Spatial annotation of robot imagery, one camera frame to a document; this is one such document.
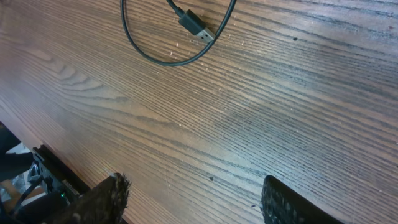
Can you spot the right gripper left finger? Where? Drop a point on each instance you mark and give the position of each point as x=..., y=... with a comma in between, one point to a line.
x=103, y=204

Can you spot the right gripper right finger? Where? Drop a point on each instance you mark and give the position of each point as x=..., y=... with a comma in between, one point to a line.
x=282, y=205

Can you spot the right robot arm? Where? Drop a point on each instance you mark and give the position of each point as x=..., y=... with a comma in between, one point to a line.
x=37, y=187

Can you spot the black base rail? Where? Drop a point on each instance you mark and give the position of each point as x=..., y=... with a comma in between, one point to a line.
x=48, y=171

